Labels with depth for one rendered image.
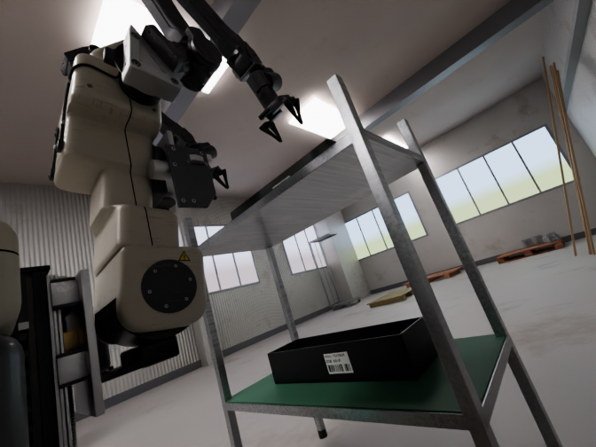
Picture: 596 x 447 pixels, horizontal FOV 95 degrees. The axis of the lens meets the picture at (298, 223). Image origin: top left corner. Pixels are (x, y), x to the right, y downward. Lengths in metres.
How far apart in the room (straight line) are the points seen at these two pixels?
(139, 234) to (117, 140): 0.24
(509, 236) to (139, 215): 7.75
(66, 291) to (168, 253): 0.17
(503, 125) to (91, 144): 8.04
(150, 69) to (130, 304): 0.44
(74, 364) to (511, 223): 7.85
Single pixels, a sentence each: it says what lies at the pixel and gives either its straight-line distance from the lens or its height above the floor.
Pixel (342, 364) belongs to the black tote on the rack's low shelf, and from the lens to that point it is 0.95.
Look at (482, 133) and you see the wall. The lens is 8.26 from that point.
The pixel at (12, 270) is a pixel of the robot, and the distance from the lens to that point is 0.41.
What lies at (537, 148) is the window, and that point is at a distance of 8.05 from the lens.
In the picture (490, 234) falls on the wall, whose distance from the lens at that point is 8.00.
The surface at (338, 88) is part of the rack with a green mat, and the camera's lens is 0.74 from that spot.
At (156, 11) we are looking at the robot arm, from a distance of 0.88.
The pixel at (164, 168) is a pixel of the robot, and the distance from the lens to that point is 0.69.
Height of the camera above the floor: 0.63
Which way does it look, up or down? 14 degrees up
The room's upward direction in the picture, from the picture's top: 18 degrees counter-clockwise
